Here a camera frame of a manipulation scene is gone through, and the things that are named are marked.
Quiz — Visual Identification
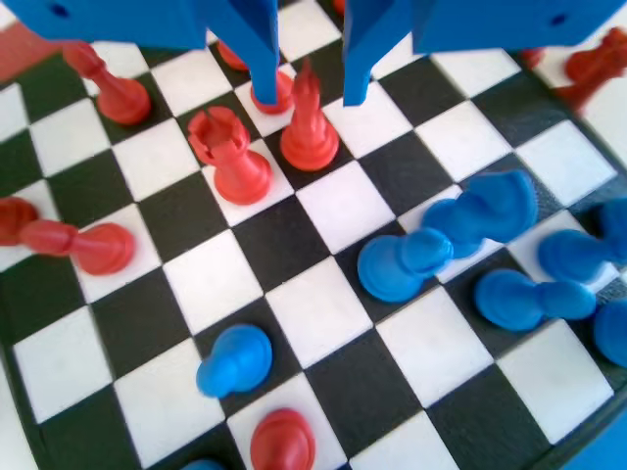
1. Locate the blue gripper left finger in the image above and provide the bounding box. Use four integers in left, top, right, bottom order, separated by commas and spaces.
12, 0, 281, 108

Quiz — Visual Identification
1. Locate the blue knight piece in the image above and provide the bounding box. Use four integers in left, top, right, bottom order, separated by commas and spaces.
419, 168, 541, 259

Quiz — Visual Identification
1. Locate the red chess bishop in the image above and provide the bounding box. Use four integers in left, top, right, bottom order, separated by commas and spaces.
217, 40, 252, 73

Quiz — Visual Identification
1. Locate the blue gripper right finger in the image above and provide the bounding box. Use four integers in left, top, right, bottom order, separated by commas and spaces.
341, 0, 627, 108

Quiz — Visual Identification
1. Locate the red board holder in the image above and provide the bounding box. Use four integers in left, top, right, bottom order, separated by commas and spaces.
0, 22, 68, 85

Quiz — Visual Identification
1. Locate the black white chessboard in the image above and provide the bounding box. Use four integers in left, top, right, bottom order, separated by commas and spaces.
0, 0, 627, 470

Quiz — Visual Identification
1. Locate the blue pawn right centre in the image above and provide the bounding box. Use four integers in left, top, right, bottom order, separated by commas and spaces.
356, 226, 456, 304

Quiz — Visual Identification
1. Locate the red chess queen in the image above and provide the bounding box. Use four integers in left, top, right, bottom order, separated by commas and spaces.
553, 26, 627, 117

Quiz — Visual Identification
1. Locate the red chess rook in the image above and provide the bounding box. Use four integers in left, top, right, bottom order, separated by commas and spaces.
187, 106, 274, 206

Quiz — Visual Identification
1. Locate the red chess knight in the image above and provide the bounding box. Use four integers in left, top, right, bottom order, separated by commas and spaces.
517, 46, 546, 71
280, 57, 340, 173

